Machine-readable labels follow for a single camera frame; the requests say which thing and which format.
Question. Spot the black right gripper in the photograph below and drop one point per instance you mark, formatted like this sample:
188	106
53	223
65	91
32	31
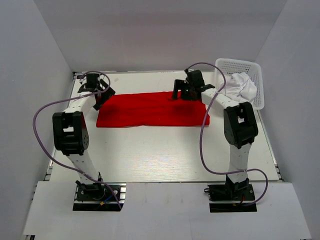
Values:
179	85

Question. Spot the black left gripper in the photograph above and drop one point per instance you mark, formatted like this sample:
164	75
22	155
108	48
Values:
107	95

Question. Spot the red t-shirt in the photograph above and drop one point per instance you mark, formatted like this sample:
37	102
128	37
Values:
156	109

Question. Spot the white t-shirt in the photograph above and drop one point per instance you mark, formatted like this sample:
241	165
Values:
239	87

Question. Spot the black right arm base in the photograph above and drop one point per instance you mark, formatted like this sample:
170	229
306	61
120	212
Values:
221	200

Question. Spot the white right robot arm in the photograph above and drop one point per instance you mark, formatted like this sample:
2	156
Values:
239	124

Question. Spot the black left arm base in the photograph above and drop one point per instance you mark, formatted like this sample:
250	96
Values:
98	197

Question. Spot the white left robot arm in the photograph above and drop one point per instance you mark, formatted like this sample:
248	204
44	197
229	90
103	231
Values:
70	132

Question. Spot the white plastic basket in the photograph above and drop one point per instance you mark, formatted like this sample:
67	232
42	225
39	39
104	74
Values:
229	66

